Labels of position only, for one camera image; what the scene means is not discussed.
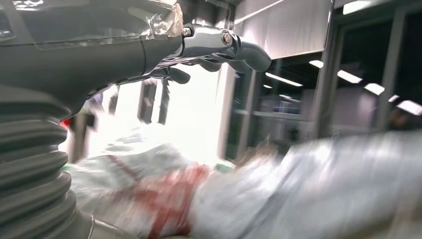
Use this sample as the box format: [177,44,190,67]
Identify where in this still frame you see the grey parcel bag red print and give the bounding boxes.
[62,130,422,239]

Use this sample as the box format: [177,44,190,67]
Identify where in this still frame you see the white roller blind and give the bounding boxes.
[233,0,333,61]

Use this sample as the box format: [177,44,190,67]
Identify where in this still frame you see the grey window frame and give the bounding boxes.
[217,0,422,159]

